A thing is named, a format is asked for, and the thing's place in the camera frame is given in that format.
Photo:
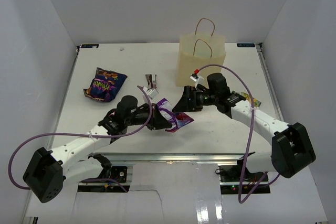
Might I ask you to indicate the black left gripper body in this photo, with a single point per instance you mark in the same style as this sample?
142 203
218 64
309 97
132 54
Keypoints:
142 116

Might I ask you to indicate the blue label right corner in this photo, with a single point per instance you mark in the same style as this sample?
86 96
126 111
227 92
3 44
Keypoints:
245 45

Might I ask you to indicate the green yellow Fox's candy bag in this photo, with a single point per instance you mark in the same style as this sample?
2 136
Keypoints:
256 102

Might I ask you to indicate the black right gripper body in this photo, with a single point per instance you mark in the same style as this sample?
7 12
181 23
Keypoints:
203 98

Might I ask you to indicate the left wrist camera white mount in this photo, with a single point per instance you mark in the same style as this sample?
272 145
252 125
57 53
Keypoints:
150 93

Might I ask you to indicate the purple snack pouch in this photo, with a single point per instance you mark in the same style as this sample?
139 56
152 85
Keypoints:
177 120

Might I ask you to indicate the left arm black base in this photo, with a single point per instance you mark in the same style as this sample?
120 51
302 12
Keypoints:
112 179

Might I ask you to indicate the aluminium table front rail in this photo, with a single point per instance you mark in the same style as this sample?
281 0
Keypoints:
170 157

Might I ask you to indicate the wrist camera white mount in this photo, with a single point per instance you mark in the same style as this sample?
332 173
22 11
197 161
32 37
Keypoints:
197 78
150 93

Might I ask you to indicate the blue label left corner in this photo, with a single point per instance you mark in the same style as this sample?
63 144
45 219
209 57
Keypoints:
89 46

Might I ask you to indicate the beige paper bag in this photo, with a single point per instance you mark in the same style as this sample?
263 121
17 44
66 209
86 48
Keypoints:
198 49

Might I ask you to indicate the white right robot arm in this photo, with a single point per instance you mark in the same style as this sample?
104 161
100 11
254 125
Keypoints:
291 148

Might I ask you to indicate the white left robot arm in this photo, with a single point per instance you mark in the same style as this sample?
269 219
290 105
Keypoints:
50 170

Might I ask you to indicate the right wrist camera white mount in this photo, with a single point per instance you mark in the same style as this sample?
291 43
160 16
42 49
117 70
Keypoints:
197 78

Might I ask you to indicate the blue label corner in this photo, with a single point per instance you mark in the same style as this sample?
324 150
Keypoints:
89 46
245 45

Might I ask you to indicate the brown chocolate bar wrapper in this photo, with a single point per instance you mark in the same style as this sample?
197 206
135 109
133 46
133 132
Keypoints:
151 81

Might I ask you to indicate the dark blue Kroks chip bag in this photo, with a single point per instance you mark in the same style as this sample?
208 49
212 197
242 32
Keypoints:
105 85

